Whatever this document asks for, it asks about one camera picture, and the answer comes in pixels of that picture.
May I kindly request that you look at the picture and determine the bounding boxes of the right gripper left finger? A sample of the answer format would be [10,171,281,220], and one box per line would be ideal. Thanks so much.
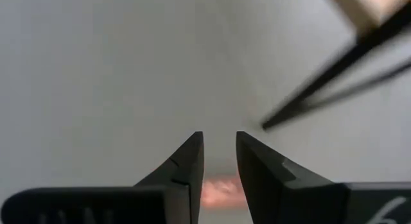
[0,131,206,224]

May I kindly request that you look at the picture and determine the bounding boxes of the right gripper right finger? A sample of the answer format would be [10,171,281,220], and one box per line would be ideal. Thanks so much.
[236,131,411,224]

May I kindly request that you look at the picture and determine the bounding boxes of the wooden shelf black metal legs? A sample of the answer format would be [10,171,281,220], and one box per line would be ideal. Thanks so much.
[261,0,411,132]

